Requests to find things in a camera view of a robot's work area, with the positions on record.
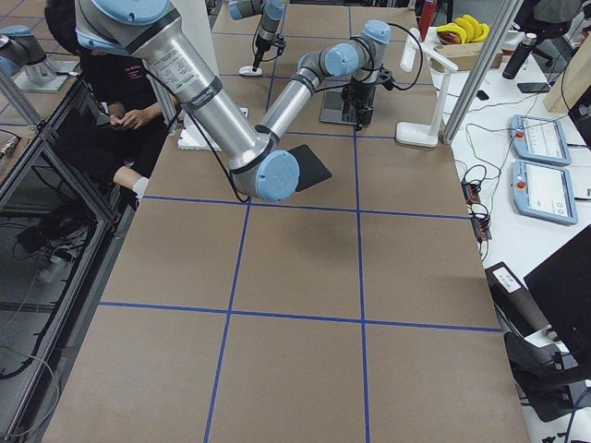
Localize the black monitor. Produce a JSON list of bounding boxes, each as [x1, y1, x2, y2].
[[525, 227, 590, 363]]

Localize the black mouse pad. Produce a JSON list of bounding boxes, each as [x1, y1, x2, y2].
[[288, 144, 332, 192]]

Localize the cardboard box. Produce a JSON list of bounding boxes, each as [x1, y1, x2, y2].
[[431, 42, 502, 72]]

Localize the aluminium frame post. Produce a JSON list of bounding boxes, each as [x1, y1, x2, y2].
[[440, 0, 523, 145]]

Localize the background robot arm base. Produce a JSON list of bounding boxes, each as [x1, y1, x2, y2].
[[1, 25, 78, 92]]

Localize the black smartphone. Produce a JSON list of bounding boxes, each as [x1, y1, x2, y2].
[[517, 82, 551, 94]]

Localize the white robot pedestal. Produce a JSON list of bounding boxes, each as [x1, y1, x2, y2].
[[177, 0, 250, 152]]

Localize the lower blue teach pendant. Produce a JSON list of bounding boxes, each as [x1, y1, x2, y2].
[[511, 160, 578, 225]]

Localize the yellow bananas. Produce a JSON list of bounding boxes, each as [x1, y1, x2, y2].
[[436, 15, 490, 44]]

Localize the black water bottle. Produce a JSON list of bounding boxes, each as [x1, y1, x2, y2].
[[501, 32, 537, 79]]

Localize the grey laptop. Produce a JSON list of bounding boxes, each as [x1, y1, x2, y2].
[[320, 88, 355, 126]]

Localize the seated person in black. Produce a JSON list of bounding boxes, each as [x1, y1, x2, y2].
[[44, 1, 168, 209]]

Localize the upper blue teach pendant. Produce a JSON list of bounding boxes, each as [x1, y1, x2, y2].
[[510, 114, 572, 166]]

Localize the blue teach pendant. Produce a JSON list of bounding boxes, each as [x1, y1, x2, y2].
[[511, 160, 578, 225], [510, 114, 572, 166]]

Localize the white desk lamp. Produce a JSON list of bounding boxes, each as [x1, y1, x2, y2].
[[395, 27, 460, 149]]

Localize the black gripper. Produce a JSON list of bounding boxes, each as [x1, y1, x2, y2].
[[252, 28, 276, 72], [340, 79, 375, 131]]

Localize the brown box with label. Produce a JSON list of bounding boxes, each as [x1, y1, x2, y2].
[[485, 262, 559, 341]]

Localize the orange black electronics board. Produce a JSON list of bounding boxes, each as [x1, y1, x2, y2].
[[461, 181, 481, 205]]

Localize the white computer mouse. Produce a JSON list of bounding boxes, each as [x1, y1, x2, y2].
[[238, 66, 262, 77]]

